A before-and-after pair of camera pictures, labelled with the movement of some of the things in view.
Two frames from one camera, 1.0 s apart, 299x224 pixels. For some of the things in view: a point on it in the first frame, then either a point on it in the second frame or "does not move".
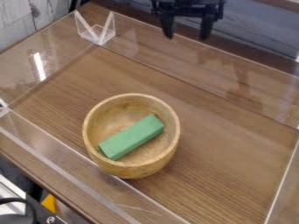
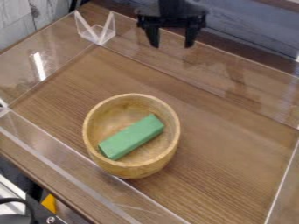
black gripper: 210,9 to 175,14
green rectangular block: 124,142 does not move
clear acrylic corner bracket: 96,33 does not move
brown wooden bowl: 110,115 does not move
